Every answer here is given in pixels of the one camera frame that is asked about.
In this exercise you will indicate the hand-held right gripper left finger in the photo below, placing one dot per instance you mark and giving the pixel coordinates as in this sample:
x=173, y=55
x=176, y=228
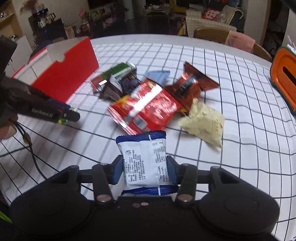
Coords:
x=118, y=171

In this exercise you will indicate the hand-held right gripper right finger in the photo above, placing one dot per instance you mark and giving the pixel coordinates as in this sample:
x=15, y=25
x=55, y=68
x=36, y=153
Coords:
x=170, y=171

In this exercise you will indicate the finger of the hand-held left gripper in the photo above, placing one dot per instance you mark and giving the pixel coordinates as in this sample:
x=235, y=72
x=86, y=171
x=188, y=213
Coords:
x=57, y=103
x=71, y=115

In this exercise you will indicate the small green yellow candy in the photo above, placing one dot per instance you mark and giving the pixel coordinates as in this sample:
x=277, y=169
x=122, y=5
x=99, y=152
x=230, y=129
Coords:
x=62, y=120

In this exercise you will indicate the white blue snack packet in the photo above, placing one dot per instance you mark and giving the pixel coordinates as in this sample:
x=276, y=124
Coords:
x=144, y=160

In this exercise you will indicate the red cardboard box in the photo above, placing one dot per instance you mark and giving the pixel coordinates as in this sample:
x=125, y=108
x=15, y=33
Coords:
x=64, y=69

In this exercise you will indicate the dark brown snack packet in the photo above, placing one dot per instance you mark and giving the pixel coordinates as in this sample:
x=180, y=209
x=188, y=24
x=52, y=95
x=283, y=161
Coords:
x=112, y=90

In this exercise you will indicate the light blue snack packet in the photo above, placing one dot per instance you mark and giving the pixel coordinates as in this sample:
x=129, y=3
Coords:
x=157, y=75

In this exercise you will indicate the person's left hand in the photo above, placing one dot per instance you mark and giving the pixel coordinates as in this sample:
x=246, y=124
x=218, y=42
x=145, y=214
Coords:
x=8, y=131

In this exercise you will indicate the white cabinet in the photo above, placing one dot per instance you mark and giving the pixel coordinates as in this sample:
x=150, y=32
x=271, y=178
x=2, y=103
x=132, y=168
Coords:
x=20, y=53

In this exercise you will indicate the small red snack packet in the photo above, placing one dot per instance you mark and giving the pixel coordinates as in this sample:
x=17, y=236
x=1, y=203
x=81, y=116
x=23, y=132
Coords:
x=98, y=82

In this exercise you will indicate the cream snack packet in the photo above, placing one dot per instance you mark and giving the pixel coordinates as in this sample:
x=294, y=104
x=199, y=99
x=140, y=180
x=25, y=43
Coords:
x=204, y=122

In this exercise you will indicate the dark purple snack packet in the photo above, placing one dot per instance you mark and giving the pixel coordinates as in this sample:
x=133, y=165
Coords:
x=129, y=84

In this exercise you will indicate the green snack packet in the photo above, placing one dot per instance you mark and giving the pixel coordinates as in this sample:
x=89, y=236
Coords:
x=120, y=69

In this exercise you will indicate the large red snack bag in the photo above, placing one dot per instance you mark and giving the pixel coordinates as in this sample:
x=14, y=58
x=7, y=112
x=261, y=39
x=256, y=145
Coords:
x=148, y=104

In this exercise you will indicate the black cabinet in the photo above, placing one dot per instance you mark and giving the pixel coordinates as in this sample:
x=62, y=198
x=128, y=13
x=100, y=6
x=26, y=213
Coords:
x=55, y=30

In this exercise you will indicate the brown red snack packet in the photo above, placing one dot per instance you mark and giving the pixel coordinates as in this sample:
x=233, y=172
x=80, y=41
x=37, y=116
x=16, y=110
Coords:
x=187, y=85

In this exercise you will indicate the checked tablecloth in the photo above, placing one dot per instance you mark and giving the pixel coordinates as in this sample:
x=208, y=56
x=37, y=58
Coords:
x=242, y=97

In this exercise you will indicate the wooden chair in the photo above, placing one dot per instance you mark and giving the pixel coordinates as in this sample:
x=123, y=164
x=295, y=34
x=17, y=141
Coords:
x=208, y=34

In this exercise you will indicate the orange tissue box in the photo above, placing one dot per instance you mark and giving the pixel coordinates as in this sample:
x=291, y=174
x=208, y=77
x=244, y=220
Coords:
x=283, y=76

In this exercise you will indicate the pink towel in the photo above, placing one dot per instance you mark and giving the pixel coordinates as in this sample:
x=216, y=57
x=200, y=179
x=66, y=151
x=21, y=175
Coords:
x=240, y=40

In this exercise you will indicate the sofa with cream throw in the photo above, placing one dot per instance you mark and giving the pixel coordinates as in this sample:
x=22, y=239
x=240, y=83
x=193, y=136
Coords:
x=217, y=25

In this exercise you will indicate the red printed cushion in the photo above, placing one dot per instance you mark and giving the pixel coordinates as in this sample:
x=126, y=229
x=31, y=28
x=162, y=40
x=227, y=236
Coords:
x=211, y=15

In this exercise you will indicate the wooden wall shelf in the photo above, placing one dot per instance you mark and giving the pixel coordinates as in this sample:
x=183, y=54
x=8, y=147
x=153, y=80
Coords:
x=9, y=20

